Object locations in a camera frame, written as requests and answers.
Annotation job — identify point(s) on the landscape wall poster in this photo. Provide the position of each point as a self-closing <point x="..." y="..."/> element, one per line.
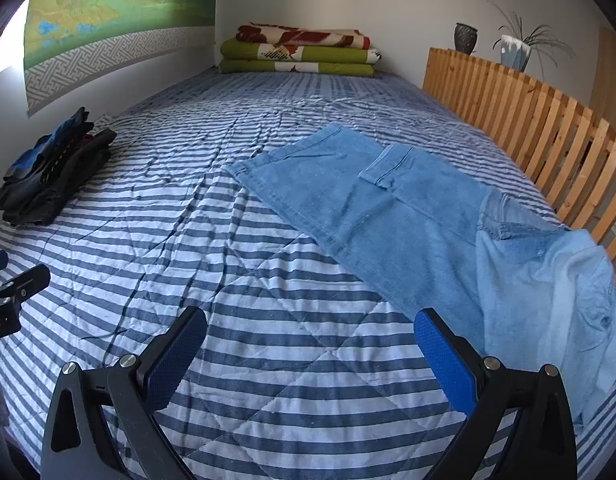
<point x="112" y="0"/>

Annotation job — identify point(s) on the blue striped folded garment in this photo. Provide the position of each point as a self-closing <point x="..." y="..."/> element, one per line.
<point x="32" y="160"/>

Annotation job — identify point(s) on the light blue jeans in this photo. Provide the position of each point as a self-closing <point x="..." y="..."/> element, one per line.
<point x="388" y="220"/>

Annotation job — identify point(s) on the red patterned folded blanket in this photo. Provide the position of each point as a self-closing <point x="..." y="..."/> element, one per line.
<point x="308" y="37"/>

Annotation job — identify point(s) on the potted plant in white pot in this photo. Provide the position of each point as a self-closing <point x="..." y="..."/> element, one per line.
<point x="513" y="52"/>

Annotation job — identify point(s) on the wooden door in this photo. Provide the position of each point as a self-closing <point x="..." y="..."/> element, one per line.
<point x="610" y="80"/>

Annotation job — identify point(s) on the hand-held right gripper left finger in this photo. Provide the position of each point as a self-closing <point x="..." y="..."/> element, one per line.
<point x="175" y="355"/>

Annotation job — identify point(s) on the dark ceramic vase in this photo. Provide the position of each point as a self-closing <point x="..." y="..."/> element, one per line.
<point x="465" y="37"/>

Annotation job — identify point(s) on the blue white striped quilt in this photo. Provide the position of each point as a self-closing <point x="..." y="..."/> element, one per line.
<point x="237" y="260"/>

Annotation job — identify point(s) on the wooden slatted bed rail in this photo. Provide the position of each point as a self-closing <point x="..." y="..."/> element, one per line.
<point x="538" y="110"/>

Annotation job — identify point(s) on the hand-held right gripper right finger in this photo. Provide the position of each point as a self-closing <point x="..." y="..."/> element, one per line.
<point x="445" y="360"/>

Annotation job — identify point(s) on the black folded clothes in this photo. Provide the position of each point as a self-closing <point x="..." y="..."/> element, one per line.
<point x="62" y="180"/>

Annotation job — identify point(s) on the green patterned folded blanket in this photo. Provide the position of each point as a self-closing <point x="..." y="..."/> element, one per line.
<point x="333" y="67"/>

